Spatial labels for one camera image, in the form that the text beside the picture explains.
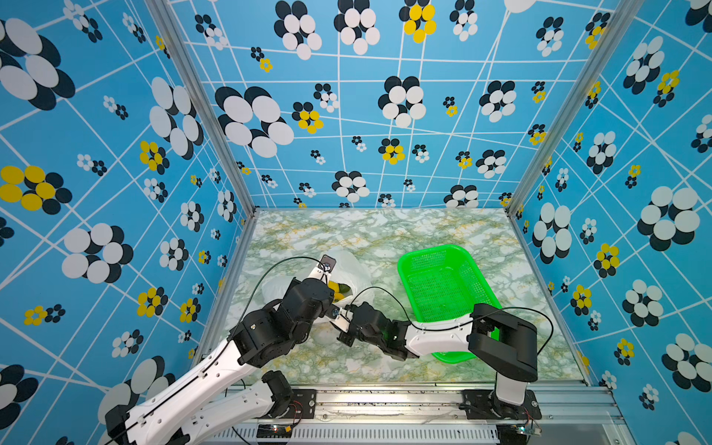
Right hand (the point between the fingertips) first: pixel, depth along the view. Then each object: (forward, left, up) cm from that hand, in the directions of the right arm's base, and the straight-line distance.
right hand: (330, 315), depth 81 cm
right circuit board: (-27, -49, -9) cm, 56 cm away
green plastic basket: (+16, -37, -9) cm, 42 cm away
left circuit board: (-27, +14, -11) cm, 32 cm away
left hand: (+3, +1, +18) cm, 18 cm away
